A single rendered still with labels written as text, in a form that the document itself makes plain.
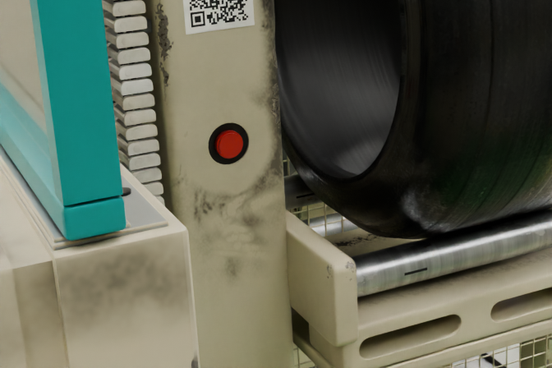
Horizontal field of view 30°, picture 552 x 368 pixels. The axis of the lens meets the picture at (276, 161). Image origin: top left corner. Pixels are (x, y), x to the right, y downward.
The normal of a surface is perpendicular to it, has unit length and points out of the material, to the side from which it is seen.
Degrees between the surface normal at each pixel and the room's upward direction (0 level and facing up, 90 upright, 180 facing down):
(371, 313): 0
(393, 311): 0
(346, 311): 90
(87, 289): 90
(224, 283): 90
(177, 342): 90
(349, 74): 58
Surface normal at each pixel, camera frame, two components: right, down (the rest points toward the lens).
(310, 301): -0.91, 0.18
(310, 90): 0.30, -0.33
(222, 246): 0.40, 0.27
